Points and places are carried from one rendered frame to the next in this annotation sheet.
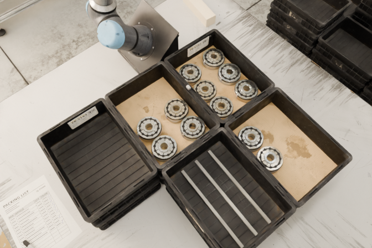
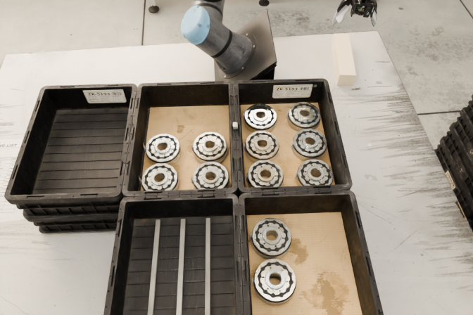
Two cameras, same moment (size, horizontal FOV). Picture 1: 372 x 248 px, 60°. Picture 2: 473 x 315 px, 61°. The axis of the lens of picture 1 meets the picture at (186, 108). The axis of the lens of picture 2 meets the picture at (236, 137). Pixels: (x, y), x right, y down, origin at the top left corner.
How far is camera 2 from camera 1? 0.49 m
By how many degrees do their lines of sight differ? 20
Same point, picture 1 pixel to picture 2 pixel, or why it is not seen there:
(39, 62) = not seen: hidden behind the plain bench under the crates
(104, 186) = (68, 181)
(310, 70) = (445, 213)
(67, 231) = (11, 208)
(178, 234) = not seen: hidden behind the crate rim
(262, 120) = (307, 226)
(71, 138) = (83, 112)
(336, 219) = not seen: outside the picture
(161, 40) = (255, 63)
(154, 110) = (187, 136)
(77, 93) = (139, 79)
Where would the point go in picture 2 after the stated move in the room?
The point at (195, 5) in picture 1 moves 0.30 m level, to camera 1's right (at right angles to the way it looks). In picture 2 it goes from (338, 53) to (412, 84)
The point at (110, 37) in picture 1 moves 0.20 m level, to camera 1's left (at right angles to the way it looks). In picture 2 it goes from (191, 26) to (146, 5)
